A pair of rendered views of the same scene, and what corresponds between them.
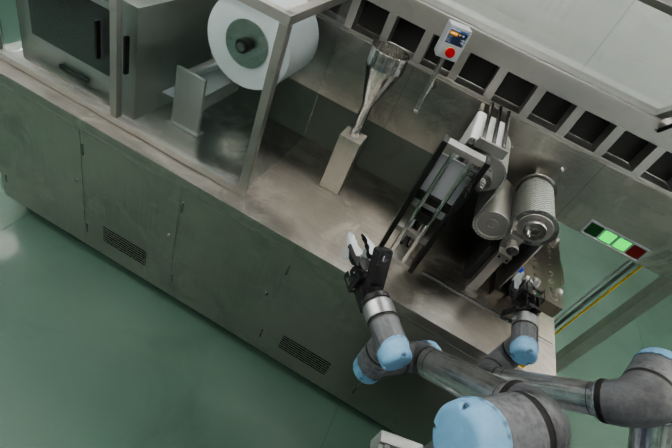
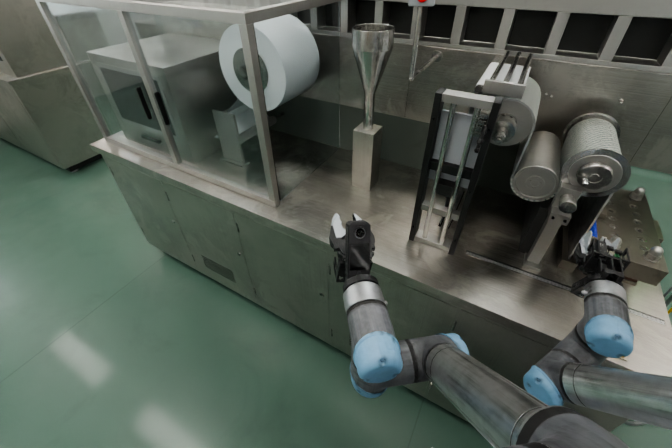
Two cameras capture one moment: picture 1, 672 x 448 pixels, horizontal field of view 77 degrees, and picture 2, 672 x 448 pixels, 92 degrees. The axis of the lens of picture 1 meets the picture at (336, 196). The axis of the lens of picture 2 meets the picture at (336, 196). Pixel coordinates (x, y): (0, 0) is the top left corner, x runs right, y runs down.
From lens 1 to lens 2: 0.52 m
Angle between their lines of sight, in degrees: 18
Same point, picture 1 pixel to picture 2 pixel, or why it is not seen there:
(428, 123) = not seen: hidden behind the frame
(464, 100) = (475, 60)
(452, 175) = (462, 132)
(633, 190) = not seen: outside the picture
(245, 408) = (329, 406)
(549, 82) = (571, 1)
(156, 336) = (252, 342)
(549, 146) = (594, 78)
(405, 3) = not seen: outside the picture
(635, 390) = not seen: outside the picture
